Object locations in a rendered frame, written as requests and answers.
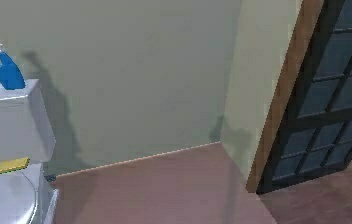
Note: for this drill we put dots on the black glass-paned door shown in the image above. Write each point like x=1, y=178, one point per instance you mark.
x=330, y=96

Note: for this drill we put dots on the white toilet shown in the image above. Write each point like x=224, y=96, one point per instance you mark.
x=14, y=126

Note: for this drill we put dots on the yellow sponge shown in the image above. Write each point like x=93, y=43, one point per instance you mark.
x=13, y=165

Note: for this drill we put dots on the blue spray bottle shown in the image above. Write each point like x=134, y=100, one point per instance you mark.
x=8, y=73

